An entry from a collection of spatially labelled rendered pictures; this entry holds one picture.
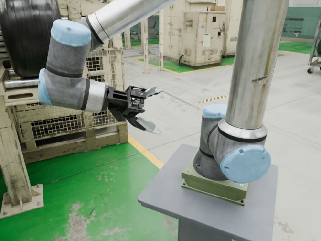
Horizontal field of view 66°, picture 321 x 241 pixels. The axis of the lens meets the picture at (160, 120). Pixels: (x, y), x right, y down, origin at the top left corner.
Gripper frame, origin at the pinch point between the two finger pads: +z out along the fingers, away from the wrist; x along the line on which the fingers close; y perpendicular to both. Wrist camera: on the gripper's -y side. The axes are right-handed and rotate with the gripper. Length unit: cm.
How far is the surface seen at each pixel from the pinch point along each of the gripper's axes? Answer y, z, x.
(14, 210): -140, -45, -34
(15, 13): -49, -56, 57
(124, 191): -123, 28, -19
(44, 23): -50, -43, 57
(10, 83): -81, -56, 34
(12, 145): -113, -52, 5
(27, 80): -79, -48, 37
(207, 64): -357, 291, 297
